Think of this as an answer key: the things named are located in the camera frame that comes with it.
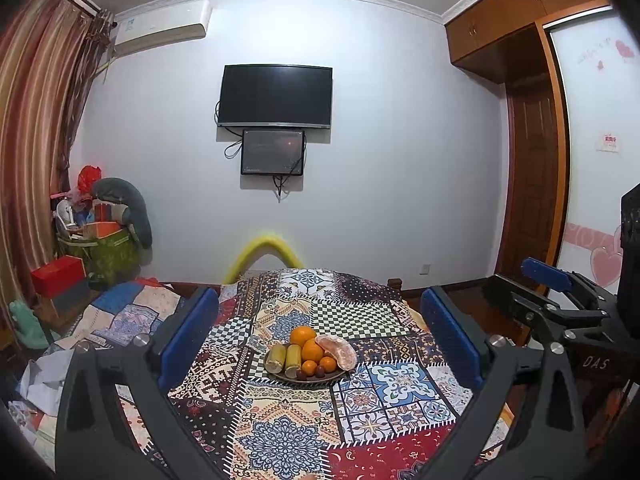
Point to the striped red curtain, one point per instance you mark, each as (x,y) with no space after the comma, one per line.
(35,135)

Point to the wooden overhead cabinet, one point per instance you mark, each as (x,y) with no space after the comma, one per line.
(500,25)

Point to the grey purple plate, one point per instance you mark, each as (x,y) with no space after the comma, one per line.
(330,378)

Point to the white sliding wardrobe door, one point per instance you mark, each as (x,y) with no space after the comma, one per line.
(590,110)

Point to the small black wall monitor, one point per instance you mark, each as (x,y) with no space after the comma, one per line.
(272,152)

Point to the peeled pomelo piece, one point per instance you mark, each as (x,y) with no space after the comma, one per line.
(342,352)

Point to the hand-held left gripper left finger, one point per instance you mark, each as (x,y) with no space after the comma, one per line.
(185,342)

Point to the orange cardboard box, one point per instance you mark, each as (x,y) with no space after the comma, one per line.
(100,230)

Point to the grey pillow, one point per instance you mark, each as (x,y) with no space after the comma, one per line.
(140,220)

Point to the white crumpled cloth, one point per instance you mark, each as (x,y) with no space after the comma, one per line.
(45,380)

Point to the black wall television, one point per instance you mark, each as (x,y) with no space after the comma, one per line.
(275,95)

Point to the yellow foam hoop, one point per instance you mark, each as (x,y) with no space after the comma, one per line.
(262,241)

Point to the white plastic item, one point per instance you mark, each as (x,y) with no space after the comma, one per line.
(65,215)

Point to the red white door sticker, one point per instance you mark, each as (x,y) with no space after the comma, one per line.
(607,142)

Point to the white wall socket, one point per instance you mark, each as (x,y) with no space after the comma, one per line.
(424,268)

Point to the red plastic bag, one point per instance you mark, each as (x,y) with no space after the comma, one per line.
(89,177)

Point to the small orange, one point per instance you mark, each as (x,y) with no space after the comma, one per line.
(327,364)
(310,367)

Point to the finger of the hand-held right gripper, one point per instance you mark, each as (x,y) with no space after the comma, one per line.
(525,305)
(547,274)

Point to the medium orange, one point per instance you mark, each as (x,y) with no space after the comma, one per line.
(302,336)

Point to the red box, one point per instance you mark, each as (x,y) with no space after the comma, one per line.
(57,272)

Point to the large orange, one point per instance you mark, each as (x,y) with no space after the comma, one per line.
(312,351)

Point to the orange bed sheet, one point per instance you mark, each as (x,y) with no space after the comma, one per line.
(412,315)

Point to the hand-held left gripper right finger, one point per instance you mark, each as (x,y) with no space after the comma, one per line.
(450,337)

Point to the white air conditioner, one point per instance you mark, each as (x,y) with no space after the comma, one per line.
(160,27)

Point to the green fabric storage bag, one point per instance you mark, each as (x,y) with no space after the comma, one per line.
(105,260)

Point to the brown wooden door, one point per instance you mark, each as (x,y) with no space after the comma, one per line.
(530,185)

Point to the patchwork printed blanket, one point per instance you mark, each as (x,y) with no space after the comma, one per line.
(280,430)

